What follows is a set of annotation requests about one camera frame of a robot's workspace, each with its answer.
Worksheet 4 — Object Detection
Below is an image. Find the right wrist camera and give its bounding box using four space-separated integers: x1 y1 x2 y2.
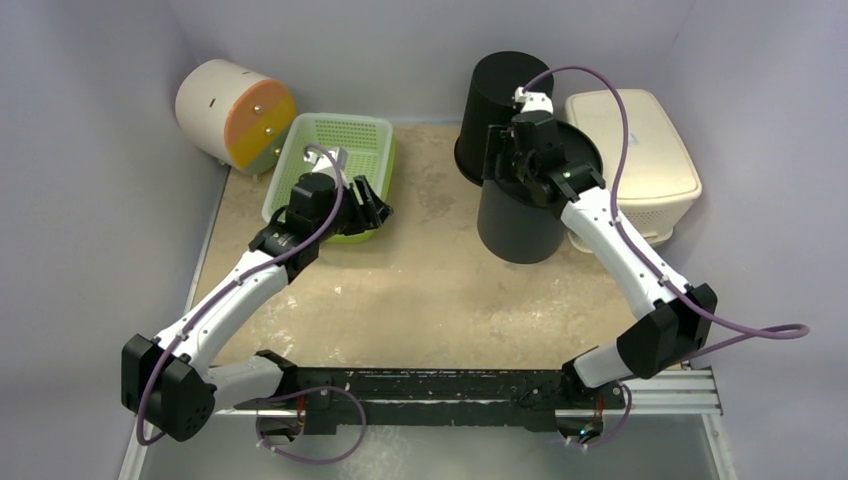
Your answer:
513 87 554 114

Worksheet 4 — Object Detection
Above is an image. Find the aluminium frame rail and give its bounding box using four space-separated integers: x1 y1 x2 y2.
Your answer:
623 369 723 415

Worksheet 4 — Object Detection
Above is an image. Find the dark blue bin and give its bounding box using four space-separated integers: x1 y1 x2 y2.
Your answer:
477 140 566 264

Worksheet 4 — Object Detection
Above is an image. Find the purple cable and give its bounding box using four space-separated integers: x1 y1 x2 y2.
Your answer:
519 65 811 452
135 144 347 447

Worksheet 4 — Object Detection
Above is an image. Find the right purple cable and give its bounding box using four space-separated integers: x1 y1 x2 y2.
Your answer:
519 65 811 452

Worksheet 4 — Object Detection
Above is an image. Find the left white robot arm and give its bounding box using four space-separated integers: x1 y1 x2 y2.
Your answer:
121 173 393 446

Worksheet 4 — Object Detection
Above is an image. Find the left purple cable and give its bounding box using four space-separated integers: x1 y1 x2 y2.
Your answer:
135 144 347 447

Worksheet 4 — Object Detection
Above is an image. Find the white perforated basket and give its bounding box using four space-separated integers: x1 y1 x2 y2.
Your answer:
261 111 396 230

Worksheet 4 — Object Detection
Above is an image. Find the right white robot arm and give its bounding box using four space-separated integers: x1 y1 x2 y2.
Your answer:
484 111 717 407

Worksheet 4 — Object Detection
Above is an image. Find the large black plastic bin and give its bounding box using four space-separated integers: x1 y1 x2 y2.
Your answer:
453 51 549 186

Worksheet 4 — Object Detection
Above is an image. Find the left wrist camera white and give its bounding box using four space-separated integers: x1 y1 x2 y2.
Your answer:
303 147 348 182

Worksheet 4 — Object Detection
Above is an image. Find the white drum with coloured drawers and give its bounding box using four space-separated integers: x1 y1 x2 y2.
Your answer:
175 59 298 176

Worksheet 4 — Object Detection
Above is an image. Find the cream perforated plastic basket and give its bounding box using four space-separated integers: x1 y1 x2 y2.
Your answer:
564 89 702 246

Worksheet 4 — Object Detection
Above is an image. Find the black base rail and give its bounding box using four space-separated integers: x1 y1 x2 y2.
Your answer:
237 351 626 436

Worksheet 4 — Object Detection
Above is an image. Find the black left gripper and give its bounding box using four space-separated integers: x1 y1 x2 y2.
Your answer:
314 176 390 244

